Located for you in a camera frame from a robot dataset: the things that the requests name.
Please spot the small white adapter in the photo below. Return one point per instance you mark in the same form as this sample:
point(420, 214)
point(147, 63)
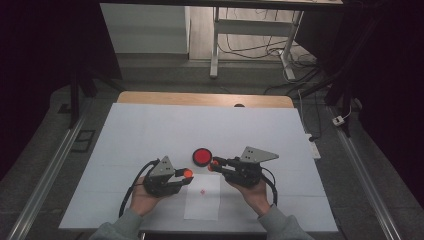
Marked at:
point(338, 121)

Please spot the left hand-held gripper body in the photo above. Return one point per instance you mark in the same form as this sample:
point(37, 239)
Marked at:
point(160, 185)

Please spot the person's right hand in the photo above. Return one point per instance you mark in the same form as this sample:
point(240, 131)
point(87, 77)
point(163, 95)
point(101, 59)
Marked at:
point(256, 196)

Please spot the person's left hand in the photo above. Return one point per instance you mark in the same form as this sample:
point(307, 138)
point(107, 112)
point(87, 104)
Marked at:
point(141, 201)

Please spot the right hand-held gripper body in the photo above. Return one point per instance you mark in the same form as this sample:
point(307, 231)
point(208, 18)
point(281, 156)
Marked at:
point(248, 173)

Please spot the black rectangular floor frame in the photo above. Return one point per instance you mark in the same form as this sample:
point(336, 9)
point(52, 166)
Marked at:
point(74, 141)

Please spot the round black red ink pad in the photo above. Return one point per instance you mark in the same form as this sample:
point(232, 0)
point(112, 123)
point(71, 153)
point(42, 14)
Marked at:
point(202, 156)

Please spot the white paper sheet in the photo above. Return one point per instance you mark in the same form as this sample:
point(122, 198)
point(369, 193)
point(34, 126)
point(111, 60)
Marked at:
point(202, 206)

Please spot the black stand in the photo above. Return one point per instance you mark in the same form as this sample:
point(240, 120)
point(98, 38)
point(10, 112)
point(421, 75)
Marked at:
point(341, 93)
point(75, 100)

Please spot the orange round stamp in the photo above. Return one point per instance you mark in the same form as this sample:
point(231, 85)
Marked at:
point(188, 173)

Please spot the wooden table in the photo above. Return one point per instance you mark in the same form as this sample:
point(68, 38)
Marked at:
point(186, 99)

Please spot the white metal desk frame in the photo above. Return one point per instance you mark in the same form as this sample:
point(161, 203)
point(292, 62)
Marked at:
point(253, 26)

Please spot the white table cover sheet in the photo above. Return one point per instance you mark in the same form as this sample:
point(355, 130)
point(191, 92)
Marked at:
point(200, 126)

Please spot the metal floor rail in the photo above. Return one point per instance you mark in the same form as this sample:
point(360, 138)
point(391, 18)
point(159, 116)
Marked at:
point(363, 176)
point(46, 180)

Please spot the white cabinet panel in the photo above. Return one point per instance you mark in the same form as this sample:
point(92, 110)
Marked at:
point(143, 30)

